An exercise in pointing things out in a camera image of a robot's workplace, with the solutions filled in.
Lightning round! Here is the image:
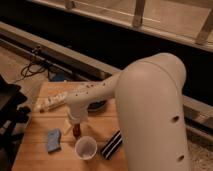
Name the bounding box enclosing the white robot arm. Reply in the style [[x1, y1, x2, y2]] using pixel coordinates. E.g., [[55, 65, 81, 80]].
[[66, 53, 191, 171]]

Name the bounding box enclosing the black chair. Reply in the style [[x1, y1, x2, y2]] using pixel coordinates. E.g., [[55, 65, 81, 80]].
[[0, 75, 31, 164]]

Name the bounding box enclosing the black white striped block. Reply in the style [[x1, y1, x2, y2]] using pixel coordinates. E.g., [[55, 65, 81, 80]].
[[100, 131, 122, 160]]

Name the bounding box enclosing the white pill organizer box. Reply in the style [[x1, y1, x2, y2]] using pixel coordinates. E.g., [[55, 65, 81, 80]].
[[35, 91, 68, 113]]

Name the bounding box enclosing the blue object on floor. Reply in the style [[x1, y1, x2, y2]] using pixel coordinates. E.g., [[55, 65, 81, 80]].
[[51, 74, 66, 82]]

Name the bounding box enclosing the white paper cup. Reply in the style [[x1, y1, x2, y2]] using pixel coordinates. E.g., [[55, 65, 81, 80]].
[[74, 136, 97, 161]]

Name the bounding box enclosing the black cable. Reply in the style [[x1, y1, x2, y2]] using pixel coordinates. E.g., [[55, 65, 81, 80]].
[[13, 46, 54, 84]]

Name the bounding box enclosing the dark ceramic bowl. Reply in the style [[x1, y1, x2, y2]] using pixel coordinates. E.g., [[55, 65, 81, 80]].
[[88, 101, 106, 111]]

